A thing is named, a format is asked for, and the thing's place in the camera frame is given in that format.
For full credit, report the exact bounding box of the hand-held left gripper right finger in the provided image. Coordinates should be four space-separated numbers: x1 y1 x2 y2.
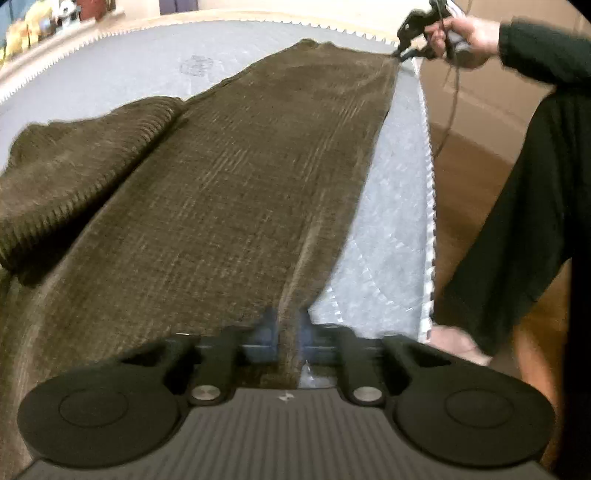
295 308 459 407

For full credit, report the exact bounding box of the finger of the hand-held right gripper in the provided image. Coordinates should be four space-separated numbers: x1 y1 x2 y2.
392 42 428 63

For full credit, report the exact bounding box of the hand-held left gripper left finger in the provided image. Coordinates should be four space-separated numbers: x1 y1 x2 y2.
117 308 280 407

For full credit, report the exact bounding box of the olive brown knitted sweater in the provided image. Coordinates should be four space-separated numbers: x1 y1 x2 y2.
0 39 402 480

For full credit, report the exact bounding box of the person's right forearm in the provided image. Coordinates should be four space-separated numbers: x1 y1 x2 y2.
498 17 591 95

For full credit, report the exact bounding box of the person's right hand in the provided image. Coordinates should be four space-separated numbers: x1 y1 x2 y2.
424 15 503 71

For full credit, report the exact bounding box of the grey quilted mat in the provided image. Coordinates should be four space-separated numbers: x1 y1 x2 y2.
0 19 438 346

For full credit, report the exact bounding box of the person's bare foot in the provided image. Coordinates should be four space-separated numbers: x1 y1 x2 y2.
428 323 494 368

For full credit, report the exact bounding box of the white and blue plush toy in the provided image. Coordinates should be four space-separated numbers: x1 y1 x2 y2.
48 0 83 25

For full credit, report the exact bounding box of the yellow plush toy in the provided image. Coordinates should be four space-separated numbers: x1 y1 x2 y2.
0 4 52 63

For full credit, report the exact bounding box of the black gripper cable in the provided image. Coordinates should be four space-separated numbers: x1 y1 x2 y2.
433 0 465 160

